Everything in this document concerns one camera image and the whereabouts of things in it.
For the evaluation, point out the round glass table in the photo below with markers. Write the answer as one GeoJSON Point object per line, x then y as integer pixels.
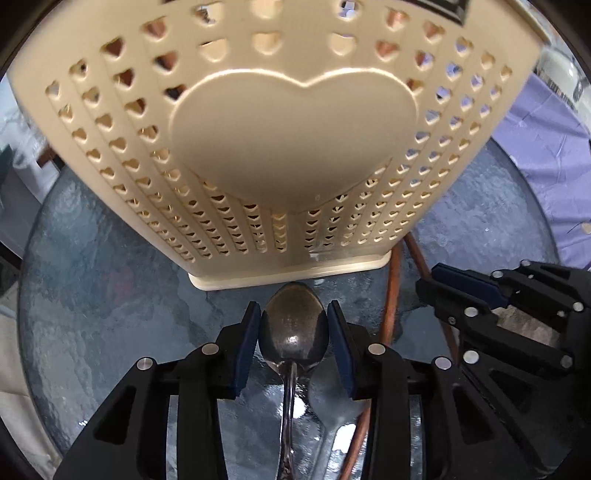
{"type": "Point", "coordinates": [95, 297]}

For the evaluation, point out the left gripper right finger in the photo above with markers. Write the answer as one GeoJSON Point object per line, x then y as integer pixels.
{"type": "Point", "coordinates": [463, 436]}

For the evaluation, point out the cream plastic utensil holder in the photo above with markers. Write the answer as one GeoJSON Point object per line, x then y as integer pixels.
{"type": "Point", "coordinates": [257, 142]}

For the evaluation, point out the large steel spoon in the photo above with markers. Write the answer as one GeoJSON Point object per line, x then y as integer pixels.
{"type": "Point", "coordinates": [293, 338]}

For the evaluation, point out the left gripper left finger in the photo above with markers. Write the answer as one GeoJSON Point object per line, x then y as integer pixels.
{"type": "Point", "coordinates": [126, 436]}

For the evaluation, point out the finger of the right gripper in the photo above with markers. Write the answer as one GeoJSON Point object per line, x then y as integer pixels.
{"type": "Point", "coordinates": [471, 283]}
{"type": "Point", "coordinates": [470, 313]}

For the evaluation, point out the beige hanging cloth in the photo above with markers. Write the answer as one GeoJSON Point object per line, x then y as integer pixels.
{"type": "Point", "coordinates": [18, 412]}

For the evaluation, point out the purple floral cloth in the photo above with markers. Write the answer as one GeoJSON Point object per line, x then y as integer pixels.
{"type": "Point", "coordinates": [550, 146]}

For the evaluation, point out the white electric kettle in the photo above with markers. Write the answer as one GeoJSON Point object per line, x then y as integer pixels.
{"type": "Point", "coordinates": [564, 77]}

